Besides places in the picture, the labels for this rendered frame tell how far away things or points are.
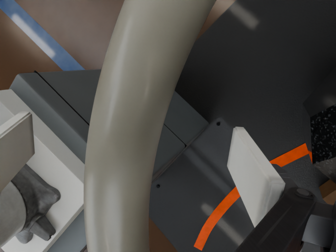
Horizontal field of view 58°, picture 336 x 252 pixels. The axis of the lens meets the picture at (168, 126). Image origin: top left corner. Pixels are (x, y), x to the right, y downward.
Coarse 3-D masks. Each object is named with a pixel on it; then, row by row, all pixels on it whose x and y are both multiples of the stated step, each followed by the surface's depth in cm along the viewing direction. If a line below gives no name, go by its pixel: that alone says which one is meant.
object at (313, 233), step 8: (280, 168) 16; (280, 176) 15; (288, 176) 16; (288, 184) 15; (320, 208) 13; (328, 208) 13; (312, 216) 13; (320, 216) 12; (328, 216) 12; (312, 224) 13; (320, 224) 13; (328, 224) 12; (304, 232) 13; (312, 232) 13; (320, 232) 13; (328, 232) 13; (304, 240) 13; (312, 240) 13; (320, 240) 13; (328, 240) 13
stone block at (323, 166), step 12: (324, 84) 98; (312, 96) 97; (324, 96) 83; (312, 108) 82; (324, 108) 72; (312, 120) 76; (324, 120) 72; (312, 132) 75; (324, 132) 71; (312, 144) 75; (324, 144) 71; (312, 156) 75; (324, 156) 71; (324, 168) 73
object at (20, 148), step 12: (12, 120) 17; (24, 120) 18; (0, 132) 16; (12, 132) 17; (24, 132) 18; (0, 144) 15; (12, 144) 17; (24, 144) 18; (0, 156) 15; (12, 156) 17; (24, 156) 18; (0, 168) 15; (12, 168) 17; (0, 180) 16
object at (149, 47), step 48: (144, 0) 10; (192, 0) 10; (144, 48) 10; (96, 96) 12; (144, 96) 11; (96, 144) 12; (144, 144) 12; (96, 192) 12; (144, 192) 13; (96, 240) 13; (144, 240) 14
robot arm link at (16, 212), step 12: (0, 192) 60; (12, 192) 62; (0, 204) 58; (12, 204) 61; (24, 204) 64; (0, 216) 57; (12, 216) 60; (24, 216) 64; (0, 228) 57; (12, 228) 61; (0, 240) 58
